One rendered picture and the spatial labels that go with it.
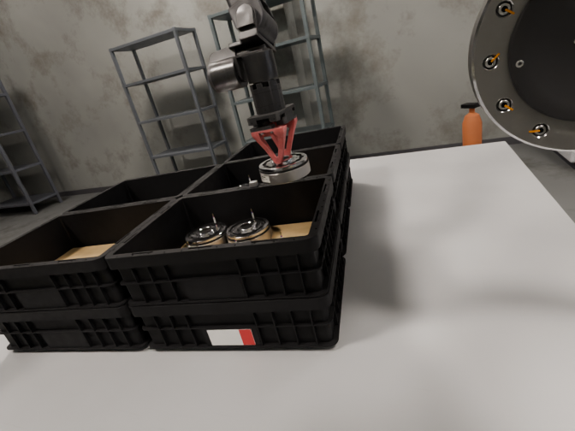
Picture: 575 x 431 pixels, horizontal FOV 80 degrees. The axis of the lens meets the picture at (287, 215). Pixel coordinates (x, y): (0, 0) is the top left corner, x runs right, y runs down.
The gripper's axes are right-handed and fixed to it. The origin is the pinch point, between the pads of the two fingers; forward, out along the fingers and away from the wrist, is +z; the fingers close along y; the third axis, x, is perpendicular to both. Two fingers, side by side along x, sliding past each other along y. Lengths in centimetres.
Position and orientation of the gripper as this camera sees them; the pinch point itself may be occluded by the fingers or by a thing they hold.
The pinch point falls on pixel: (281, 156)
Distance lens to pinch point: 70.4
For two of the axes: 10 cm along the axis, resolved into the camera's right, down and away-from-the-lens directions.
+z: 2.3, 8.9, 3.9
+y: -3.0, 4.5, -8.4
